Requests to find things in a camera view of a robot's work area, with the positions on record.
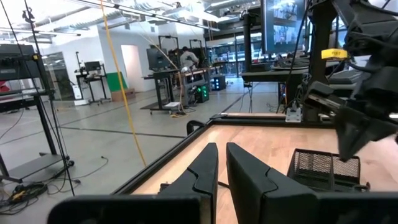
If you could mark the computer with blue lights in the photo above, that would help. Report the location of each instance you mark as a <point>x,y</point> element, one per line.
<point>218,83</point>

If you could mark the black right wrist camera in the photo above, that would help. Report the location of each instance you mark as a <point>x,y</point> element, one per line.
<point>320,91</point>

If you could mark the black desk with monitor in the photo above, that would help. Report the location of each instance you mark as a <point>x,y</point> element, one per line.
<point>92,66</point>

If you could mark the person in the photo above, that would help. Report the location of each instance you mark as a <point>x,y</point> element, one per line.
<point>188,59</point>

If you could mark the green board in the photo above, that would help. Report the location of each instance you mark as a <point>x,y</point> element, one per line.
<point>116,81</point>

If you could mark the black standing desk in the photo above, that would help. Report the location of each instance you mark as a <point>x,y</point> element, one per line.
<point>161,73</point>

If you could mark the black equipment stand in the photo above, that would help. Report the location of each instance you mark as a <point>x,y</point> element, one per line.
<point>18,62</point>

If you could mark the silver metal bracket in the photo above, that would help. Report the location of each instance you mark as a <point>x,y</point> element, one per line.
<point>293,115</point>

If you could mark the black desktop monitor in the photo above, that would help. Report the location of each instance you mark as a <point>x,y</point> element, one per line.
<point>157,59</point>

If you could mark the white sheet on floor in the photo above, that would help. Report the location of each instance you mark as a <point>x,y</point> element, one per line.
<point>172,105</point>

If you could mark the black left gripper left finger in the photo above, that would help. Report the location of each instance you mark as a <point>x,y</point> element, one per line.
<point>205,174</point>

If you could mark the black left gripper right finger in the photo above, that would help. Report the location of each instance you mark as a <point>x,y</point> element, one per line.
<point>255,186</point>

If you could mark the computer with green lights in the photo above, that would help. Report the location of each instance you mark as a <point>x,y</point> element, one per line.
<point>202,93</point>

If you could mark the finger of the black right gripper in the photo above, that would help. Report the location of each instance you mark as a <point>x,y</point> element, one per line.
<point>354,133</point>

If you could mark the cardboard box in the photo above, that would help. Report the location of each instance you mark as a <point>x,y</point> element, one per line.
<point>122,95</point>

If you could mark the black mesh desk organizer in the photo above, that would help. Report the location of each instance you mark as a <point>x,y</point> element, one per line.
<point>311,168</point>

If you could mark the black work table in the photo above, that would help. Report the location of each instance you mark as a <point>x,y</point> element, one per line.
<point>270,75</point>

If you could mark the small yellow box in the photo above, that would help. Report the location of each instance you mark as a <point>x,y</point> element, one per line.
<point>334,54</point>

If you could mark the large black display screen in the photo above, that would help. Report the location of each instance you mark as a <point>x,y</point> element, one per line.
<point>283,28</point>

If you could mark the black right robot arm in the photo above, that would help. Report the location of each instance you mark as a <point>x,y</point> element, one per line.
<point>320,62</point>

